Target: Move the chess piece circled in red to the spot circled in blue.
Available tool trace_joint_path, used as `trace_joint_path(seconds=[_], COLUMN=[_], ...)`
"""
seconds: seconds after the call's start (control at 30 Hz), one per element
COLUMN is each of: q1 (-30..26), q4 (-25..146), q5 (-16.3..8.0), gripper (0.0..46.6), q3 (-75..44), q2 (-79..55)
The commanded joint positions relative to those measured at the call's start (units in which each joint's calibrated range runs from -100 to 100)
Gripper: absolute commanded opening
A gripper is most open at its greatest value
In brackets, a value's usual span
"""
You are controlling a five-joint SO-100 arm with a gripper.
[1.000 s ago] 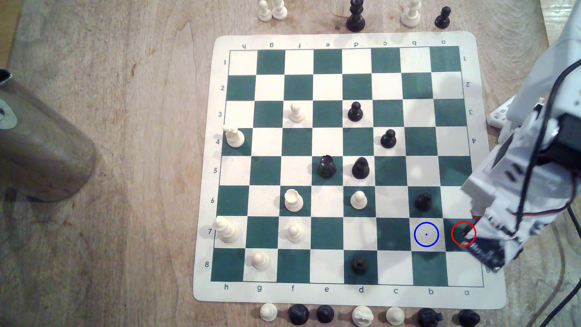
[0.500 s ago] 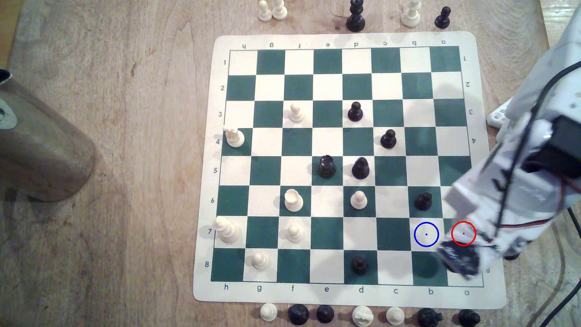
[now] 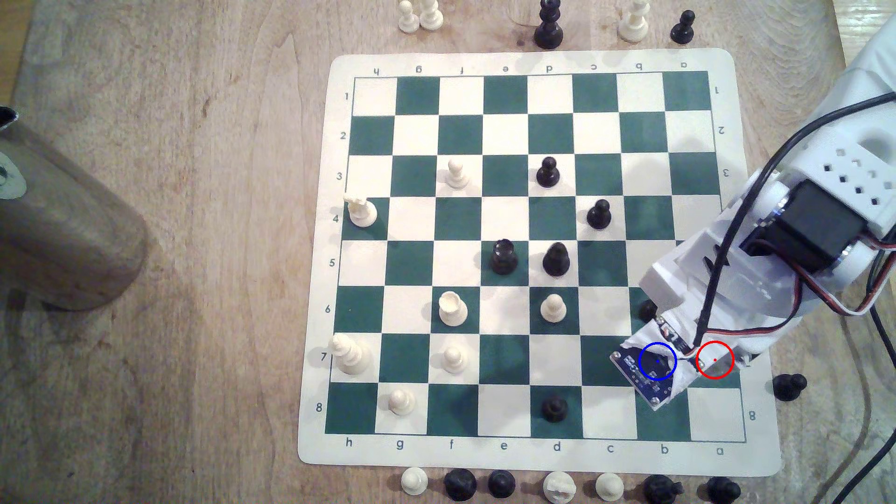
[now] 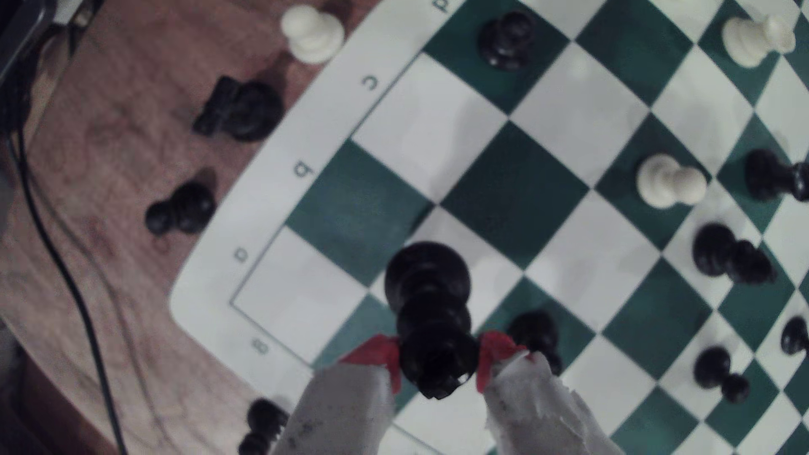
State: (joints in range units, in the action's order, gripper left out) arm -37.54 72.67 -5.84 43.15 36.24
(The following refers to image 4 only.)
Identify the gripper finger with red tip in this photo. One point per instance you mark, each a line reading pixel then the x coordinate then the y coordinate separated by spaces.
pixel 531 411
pixel 341 411

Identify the black pawn right middle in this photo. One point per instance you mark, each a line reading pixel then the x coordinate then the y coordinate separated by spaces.
pixel 717 249

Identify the black chess pawn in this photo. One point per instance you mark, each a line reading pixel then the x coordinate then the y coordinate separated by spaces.
pixel 186 205
pixel 534 330
pixel 265 417
pixel 505 41
pixel 713 366
pixel 795 335

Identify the tall black chess piece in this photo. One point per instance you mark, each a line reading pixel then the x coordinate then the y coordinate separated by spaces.
pixel 430 297

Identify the white chess rook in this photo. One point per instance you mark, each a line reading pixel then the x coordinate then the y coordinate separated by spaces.
pixel 746 41

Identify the black chess knight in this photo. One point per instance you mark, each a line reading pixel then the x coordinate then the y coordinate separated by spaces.
pixel 249 110

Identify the black chess rook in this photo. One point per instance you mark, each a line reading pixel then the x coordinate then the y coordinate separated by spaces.
pixel 768 174

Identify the white chess pawn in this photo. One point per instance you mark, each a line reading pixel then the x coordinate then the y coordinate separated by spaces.
pixel 313 35
pixel 663 181

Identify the green and white chess mat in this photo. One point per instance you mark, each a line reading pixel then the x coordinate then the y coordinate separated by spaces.
pixel 442 114

